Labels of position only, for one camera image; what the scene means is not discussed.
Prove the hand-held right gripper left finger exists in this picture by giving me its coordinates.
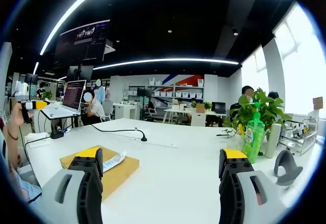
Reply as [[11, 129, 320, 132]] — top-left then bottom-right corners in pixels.
[[40, 146, 104, 224]]

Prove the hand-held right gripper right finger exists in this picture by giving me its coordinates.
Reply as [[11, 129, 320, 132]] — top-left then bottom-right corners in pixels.
[[218, 147, 290, 224]]

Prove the white toothpaste tube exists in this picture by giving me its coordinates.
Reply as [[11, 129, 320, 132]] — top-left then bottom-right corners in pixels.
[[101, 151, 127, 174]]

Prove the small wooden board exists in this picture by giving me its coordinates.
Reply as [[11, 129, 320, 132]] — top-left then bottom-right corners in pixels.
[[60, 145, 140, 202]]

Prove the person's left hand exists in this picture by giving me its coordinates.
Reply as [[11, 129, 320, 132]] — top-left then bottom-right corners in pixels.
[[9, 101, 33, 127]]

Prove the black desktop monitor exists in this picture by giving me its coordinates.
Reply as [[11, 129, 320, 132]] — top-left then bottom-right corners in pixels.
[[211, 101, 227, 114], [24, 73, 39, 85], [137, 87, 153, 97]]

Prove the white open laptop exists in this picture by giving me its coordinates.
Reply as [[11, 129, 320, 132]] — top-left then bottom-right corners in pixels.
[[40, 79, 87, 120]]

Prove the black laptop stand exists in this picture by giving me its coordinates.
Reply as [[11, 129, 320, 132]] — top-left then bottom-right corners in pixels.
[[49, 114, 82, 135]]

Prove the person's light blue shirt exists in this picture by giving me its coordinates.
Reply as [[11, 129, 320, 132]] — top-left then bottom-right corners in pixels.
[[6, 157, 43, 206]]

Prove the small dark hanging monitor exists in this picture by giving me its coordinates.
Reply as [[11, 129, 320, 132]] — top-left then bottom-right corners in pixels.
[[67, 65, 94, 82]]

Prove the green dish soap bottle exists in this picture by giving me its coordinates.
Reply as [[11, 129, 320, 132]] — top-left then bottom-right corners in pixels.
[[241, 101, 266, 164]]

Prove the white chest-worn device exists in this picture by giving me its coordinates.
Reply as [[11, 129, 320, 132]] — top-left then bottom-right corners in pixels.
[[0, 131, 9, 164]]

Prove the grey curved plastic stand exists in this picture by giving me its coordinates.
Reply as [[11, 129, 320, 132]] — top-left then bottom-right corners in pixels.
[[274, 149, 304, 186]]

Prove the white cylindrical bottle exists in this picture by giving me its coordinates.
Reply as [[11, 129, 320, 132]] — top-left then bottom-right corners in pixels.
[[264, 123, 282, 159]]

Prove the white table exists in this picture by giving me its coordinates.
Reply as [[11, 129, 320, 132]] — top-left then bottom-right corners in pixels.
[[24, 118, 324, 224]]

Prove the grey office chair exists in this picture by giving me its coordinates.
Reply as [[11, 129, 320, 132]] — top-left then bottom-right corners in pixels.
[[101, 100, 114, 122]]

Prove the large hanging monitor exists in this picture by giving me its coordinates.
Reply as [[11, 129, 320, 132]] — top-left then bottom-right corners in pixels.
[[53, 19, 112, 69]]

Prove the white cabinet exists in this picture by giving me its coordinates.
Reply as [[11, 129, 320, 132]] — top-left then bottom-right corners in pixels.
[[112, 103, 141, 120]]

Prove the long ceiling light strip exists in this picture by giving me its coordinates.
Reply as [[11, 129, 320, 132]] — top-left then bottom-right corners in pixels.
[[93, 58, 239, 71], [39, 0, 118, 56]]

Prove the white office desk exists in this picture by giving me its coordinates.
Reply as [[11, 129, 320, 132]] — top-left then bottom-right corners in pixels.
[[164, 108, 227, 127]]

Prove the ceiling air conditioner unit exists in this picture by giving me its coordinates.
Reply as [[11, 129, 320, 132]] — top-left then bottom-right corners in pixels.
[[103, 38, 115, 54]]

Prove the potted green plant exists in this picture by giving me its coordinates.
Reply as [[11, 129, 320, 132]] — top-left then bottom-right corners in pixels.
[[223, 88, 292, 151]]

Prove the black gooseneck microphone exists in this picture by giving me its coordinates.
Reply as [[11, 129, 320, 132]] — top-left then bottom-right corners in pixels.
[[88, 123, 148, 143]]

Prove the row of white storage bins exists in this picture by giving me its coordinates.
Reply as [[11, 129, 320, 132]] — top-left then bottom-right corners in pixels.
[[152, 90, 204, 99]]

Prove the large window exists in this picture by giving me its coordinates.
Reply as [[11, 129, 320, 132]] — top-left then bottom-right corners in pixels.
[[273, 2, 326, 119], [240, 45, 270, 100]]

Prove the small brown box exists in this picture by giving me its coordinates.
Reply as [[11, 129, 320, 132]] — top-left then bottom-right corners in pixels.
[[312, 96, 324, 110]]

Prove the white storage shelf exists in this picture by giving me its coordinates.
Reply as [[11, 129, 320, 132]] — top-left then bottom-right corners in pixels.
[[123, 82, 206, 102]]

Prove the black cable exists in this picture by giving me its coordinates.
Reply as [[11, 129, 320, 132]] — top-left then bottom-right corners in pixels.
[[24, 135, 51, 162]]

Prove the metal wire rack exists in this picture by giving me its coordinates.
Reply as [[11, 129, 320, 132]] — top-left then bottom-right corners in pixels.
[[280, 116, 320, 156]]

